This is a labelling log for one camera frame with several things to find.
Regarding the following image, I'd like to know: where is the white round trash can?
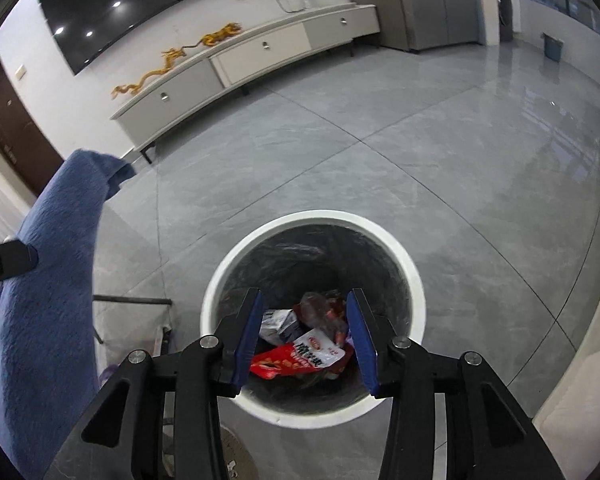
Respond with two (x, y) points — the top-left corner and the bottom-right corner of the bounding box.
(200, 209), (427, 430)

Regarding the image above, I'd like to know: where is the metal table frame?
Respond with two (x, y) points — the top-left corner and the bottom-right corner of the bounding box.
(92, 293), (174, 357)

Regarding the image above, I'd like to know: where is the brown entrance door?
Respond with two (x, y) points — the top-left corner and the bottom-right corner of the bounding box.
(0, 57), (66, 196)

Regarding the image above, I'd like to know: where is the beige sofa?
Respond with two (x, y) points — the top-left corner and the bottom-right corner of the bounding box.
(531, 299), (600, 480)

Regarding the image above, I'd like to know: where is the blue fluffy table cloth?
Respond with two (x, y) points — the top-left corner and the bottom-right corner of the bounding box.
(0, 148), (137, 479)

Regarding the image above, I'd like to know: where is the golden tiger figurine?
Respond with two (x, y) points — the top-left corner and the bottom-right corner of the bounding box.
(200, 22), (244, 47)

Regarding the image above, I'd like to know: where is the white tv cabinet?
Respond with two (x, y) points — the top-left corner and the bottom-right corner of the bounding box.
(108, 2), (381, 164)

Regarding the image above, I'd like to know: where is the red and white snack bag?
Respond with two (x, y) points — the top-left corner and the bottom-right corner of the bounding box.
(250, 326), (357, 382)

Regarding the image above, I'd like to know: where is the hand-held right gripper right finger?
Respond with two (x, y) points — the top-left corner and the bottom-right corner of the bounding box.
(346, 287), (566, 480)

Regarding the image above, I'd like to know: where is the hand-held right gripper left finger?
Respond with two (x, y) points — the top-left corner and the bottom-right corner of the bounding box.
(45, 287), (265, 480)

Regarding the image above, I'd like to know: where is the clear red wrapper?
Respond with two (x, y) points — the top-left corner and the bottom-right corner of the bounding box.
(294, 291), (352, 337)

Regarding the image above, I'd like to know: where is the round beige base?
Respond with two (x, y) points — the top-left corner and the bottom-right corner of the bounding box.
(219, 424), (261, 480)

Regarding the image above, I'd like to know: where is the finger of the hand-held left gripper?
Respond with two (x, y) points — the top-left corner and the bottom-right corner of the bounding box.
(0, 239), (39, 289)

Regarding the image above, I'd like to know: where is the large wall television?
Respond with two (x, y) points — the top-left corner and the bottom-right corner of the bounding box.
(36, 0), (296, 77)

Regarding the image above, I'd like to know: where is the white printed carton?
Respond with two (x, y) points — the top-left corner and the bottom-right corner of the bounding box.
(259, 309), (307, 347)

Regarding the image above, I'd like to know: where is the long golden dragon figurine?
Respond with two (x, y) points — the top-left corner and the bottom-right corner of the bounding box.
(111, 66), (169, 97)

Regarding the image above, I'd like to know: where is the grey blue bin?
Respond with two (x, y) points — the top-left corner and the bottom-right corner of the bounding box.
(542, 32), (566, 64)

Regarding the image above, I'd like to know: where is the grey refrigerator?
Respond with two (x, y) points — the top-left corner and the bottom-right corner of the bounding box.
(340, 0), (501, 52)

